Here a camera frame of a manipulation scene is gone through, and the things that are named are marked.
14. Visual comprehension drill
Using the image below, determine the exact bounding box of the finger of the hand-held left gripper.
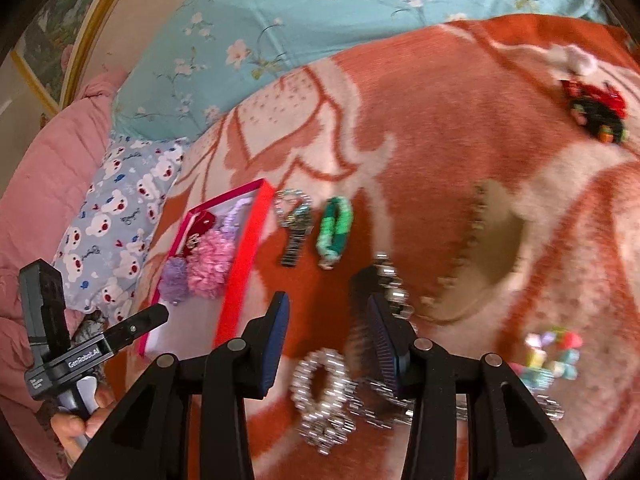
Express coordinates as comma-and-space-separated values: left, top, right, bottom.
101, 304, 170, 357

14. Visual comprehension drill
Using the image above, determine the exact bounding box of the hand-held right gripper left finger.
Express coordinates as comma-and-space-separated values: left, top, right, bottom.
67, 291, 291, 480

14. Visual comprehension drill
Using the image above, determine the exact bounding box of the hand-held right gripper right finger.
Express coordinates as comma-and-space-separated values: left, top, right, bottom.
366, 295, 586, 480

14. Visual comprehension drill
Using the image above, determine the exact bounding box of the black pearl hair comb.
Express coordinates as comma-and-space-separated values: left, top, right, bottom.
350, 252, 420, 391

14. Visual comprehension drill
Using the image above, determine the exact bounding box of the white pearl bracelet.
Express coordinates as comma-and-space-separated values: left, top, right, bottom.
291, 347, 359, 457

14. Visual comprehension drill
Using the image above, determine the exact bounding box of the silver chain necklace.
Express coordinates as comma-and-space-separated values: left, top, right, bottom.
350, 379, 567, 432

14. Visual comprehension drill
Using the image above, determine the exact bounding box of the red jewelry box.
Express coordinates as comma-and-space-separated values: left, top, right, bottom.
138, 178, 277, 358

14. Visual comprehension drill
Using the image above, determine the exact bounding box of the green braided bracelet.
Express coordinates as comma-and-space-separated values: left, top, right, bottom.
315, 197, 354, 270

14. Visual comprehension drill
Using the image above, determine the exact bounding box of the beige hair claw clip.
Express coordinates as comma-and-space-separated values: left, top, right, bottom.
419, 180, 527, 324

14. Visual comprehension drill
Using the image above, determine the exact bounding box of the colourful bead bracelet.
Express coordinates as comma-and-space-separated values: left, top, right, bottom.
509, 326, 584, 392

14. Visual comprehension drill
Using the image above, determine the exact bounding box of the person's left hand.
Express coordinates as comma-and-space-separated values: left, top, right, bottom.
50, 387, 118, 458

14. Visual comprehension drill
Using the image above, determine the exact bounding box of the purple scrunchie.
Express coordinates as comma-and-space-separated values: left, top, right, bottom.
159, 257, 194, 307

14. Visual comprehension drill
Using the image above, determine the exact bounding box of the pink scrunchie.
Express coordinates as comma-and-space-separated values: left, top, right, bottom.
186, 230, 237, 302

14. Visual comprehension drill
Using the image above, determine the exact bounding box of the blue bear print pillow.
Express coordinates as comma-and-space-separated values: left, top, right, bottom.
51, 135, 192, 327

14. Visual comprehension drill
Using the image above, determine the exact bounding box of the pink quilt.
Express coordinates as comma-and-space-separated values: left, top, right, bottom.
0, 69, 132, 476

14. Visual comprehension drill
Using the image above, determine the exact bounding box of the red velvet bow hair clip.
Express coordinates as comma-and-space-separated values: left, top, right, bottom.
181, 211, 219, 257

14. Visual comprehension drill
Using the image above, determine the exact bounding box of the orange cream flower blanket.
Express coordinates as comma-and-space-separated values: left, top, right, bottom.
100, 12, 640, 480

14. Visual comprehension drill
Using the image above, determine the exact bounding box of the gold framed picture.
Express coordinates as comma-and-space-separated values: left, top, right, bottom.
9, 0, 147, 117

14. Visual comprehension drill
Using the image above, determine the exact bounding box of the red black hair clip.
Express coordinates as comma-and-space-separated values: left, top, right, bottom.
559, 79, 631, 146

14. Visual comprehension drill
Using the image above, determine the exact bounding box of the teal floral pillow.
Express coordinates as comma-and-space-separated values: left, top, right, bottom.
112, 0, 615, 142

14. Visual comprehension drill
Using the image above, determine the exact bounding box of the lavender beaded hair tie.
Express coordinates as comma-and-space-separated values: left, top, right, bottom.
220, 196, 257, 242

